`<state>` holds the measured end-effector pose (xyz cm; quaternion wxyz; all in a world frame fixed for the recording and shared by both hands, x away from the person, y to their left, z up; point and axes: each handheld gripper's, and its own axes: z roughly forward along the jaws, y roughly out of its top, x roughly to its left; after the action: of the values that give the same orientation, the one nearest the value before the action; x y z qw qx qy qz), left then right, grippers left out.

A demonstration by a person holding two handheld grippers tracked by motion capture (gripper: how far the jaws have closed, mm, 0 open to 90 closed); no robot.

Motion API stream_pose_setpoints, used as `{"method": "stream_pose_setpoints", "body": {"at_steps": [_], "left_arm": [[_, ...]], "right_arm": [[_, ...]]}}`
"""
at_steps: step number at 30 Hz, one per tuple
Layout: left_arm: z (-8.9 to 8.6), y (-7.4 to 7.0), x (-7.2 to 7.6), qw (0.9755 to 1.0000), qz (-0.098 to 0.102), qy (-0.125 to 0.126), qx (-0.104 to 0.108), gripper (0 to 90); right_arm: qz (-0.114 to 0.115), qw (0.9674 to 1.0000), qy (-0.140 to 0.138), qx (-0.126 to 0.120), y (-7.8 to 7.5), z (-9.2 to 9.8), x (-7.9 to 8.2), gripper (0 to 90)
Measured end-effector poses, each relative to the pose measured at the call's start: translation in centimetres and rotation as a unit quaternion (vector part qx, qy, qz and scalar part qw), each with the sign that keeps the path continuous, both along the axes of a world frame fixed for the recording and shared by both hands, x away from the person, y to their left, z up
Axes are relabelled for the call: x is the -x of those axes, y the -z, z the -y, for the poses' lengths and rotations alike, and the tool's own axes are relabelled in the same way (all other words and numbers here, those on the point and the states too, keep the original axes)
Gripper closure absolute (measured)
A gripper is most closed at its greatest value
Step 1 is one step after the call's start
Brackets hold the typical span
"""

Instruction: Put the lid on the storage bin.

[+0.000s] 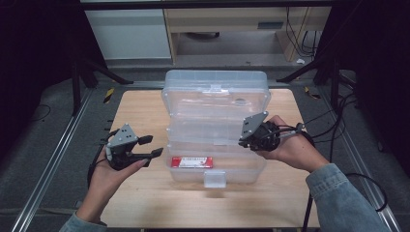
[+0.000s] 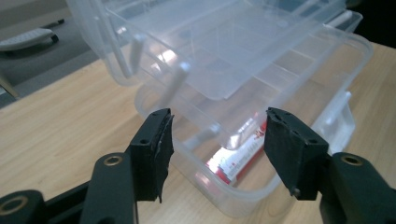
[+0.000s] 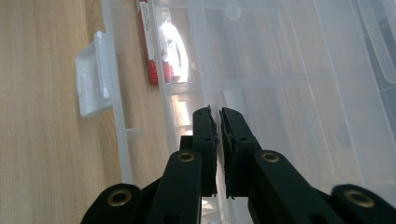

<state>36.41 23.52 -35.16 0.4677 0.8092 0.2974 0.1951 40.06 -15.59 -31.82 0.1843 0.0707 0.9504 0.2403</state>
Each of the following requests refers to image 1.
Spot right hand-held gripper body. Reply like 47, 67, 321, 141
240, 111, 283, 153

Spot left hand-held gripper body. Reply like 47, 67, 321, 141
104, 123, 153, 172

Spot red and white carton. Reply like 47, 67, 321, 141
170, 156, 215, 169

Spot clear plastic storage box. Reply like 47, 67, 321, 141
161, 70, 272, 189

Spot person's right hand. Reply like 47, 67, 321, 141
255, 115, 331, 174

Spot person's left hand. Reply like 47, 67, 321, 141
84, 148, 150, 211

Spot yellow and black tape strip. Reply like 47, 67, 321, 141
102, 87, 115, 104
304, 86, 322, 101

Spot black metal stand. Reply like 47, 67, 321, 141
71, 53, 134, 117
276, 52, 344, 114

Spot white cabinet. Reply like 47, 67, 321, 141
84, 9, 172, 61

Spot wooden desk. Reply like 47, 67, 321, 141
162, 7, 333, 63

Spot left hand-held gripper cable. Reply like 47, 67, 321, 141
86, 128, 121, 189

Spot hand-held gripper cable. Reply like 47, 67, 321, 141
86, 128, 121, 189
269, 121, 317, 232

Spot thick black cable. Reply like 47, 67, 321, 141
328, 95, 349, 163

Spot right hand-held gripper cable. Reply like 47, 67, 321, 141
269, 121, 317, 232

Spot thin black curved cable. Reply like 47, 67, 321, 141
27, 103, 52, 125

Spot black cables under desk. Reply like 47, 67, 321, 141
284, 7, 323, 58

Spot black looped cable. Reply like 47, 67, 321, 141
345, 172, 390, 214

